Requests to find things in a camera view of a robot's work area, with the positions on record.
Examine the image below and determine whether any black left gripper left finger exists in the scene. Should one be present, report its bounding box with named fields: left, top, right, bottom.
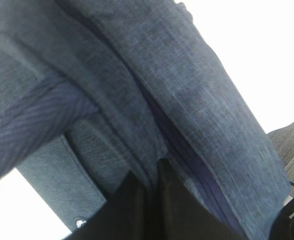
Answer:
left=66, top=172, right=145, bottom=240

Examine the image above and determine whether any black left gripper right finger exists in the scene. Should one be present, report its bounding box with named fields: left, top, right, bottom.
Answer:
left=151, top=158, right=246, bottom=240

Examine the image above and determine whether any navy blue fabric lunch bag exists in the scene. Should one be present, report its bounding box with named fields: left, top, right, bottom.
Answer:
left=0, top=0, right=290, bottom=240

